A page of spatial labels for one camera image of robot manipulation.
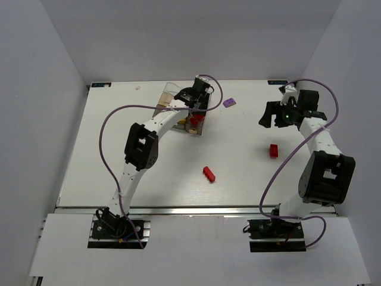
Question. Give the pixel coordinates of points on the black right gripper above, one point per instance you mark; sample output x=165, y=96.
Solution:
x=275, y=114

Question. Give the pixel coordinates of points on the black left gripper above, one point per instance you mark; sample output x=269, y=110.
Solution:
x=193, y=109

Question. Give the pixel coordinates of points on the red curved lego brick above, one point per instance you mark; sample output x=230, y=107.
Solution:
x=199, y=117

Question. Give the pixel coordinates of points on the red 2x2 lego brick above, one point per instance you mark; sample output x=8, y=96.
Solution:
x=194, y=121

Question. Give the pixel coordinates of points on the purple sloped lego brick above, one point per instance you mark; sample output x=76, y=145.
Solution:
x=229, y=102

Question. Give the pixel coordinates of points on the red 2x4 lego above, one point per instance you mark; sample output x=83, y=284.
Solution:
x=209, y=174

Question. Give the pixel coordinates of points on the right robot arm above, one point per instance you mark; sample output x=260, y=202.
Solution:
x=327, y=175

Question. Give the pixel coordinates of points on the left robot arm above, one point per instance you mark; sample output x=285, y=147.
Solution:
x=142, y=145

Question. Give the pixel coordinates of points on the clear long drawer box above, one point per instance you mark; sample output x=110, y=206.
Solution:
x=195, y=129

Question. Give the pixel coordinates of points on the clear stepped organizer tray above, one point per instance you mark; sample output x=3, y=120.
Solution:
x=169, y=91

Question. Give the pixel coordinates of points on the dark label sticker right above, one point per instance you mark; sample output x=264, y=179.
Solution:
x=277, y=82

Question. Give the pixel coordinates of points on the dark label sticker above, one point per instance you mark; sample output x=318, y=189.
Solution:
x=100, y=85
x=277, y=82

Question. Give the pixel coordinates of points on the dark label sticker left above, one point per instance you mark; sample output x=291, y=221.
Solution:
x=100, y=85

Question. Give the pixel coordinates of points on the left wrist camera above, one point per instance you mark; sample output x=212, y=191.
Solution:
x=200, y=80

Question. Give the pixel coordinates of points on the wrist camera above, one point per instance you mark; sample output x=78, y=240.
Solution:
x=200, y=80
x=289, y=92

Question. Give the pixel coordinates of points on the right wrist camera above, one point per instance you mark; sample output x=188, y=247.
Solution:
x=289, y=92

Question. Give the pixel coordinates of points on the aluminium right side rail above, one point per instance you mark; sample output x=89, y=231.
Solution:
x=294, y=84

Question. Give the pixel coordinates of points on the aluminium rail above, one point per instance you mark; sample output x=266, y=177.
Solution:
x=149, y=211
x=294, y=84

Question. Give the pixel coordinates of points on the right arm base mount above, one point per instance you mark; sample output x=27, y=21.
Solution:
x=274, y=235

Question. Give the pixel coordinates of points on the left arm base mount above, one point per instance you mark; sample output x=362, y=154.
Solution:
x=109, y=231

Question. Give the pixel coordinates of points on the aluminium front rail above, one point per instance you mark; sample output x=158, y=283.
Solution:
x=149, y=211

